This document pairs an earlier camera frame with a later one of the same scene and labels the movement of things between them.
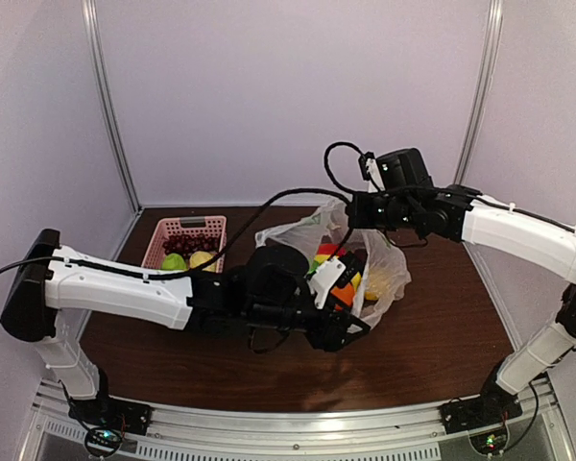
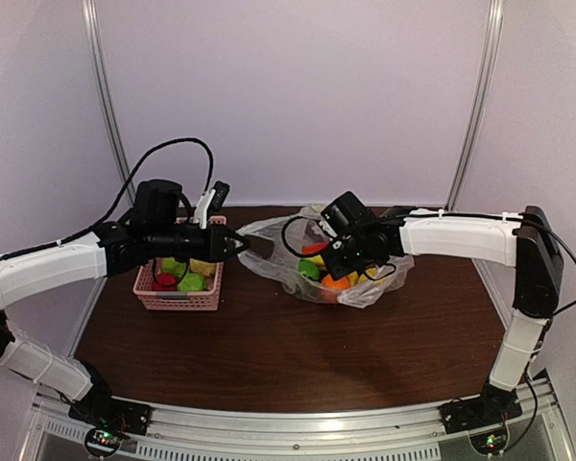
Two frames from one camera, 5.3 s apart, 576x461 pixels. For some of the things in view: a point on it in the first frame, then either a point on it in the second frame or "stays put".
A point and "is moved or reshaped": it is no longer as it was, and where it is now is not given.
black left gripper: x=332 y=340 -> x=213 y=249
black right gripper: x=357 y=213 -> x=335 y=268
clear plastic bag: x=329 y=234 is moved or reshaped
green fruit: x=313 y=266 stays put
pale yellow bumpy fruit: x=200 y=256 stays put
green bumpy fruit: x=174 y=261 stays put
